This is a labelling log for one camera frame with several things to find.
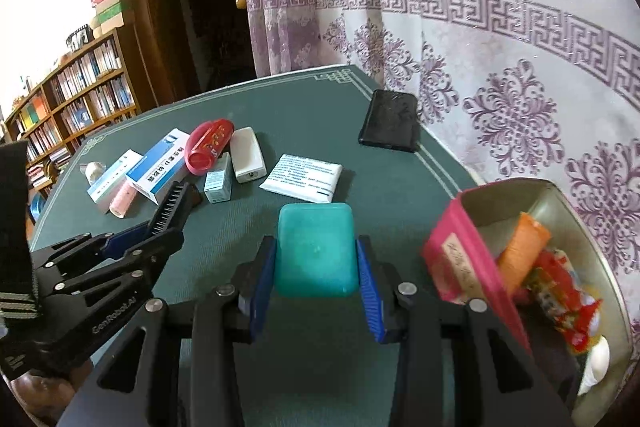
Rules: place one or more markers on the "pink tin container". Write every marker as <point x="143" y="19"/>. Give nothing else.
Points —
<point x="455" y="257"/>

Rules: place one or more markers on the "white tissue packet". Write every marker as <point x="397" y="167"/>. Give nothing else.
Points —
<point x="302" y="179"/>

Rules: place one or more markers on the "red snack packet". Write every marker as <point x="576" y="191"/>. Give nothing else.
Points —
<point x="565" y="297"/>

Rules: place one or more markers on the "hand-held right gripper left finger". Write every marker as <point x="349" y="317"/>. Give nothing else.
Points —
<point x="262" y="292"/>

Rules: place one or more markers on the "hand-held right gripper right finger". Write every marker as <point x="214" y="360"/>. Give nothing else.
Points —
<point x="371" y="292"/>

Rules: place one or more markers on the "teal plastic case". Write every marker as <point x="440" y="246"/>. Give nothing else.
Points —
<point x="317" y="252"/>

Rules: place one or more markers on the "blue plastic stool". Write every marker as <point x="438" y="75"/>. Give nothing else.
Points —
<point x="37" y="209"/>

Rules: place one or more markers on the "picture frame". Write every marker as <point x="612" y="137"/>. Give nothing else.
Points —
<point x="79" y="37"/>

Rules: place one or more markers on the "red cylindrical container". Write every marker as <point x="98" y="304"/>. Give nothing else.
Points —
<point x="207" y="147"/>

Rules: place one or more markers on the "white round ornament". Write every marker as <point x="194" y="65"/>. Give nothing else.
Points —
<point x="96" y="28"/>

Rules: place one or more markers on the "pink tube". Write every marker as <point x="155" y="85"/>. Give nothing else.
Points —
<point x="122" y="201"/>

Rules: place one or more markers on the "white round object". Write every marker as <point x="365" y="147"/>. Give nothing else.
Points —
<point x="596" y="364"/>

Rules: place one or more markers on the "wooden bookshelf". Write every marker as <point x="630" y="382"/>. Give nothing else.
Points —
<point x="80" y="92"/>

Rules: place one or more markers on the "person's left hand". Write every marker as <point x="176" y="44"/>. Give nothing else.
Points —
<point x="32" y="389"/>

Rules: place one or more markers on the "large white blue medicine box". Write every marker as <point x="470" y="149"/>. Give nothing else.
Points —
<point x="157" y="167"/>

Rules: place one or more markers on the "green white box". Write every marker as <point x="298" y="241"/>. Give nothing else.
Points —
<point x="114" y="14"/>

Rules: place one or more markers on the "small white bottle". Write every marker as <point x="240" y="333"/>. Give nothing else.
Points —
<point x="93" y="172"/>

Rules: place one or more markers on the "small white teal box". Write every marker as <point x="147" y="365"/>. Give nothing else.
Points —
<point x="218" y="179"/>

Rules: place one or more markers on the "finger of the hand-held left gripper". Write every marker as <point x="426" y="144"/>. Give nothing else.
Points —
<point x="150" y="257"/>
<point x="125" y="239"/>

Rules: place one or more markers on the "slim white blue box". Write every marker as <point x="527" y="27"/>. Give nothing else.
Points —
<point x="112" y="179"/>

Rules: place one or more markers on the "green table cover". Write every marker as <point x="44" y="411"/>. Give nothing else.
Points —
<point x="300" y="117"/>

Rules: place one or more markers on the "white power adapter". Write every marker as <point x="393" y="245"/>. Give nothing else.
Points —
<point x="247" y="154"/>

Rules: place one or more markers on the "orange tube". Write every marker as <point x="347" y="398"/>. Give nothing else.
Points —
<point x="522" y="252"/>

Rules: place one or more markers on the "black smartphone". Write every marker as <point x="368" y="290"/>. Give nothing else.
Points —
<point x="390" y="119"/>

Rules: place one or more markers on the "wooden door frame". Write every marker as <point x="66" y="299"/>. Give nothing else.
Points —
<point x="145" y="7"/>

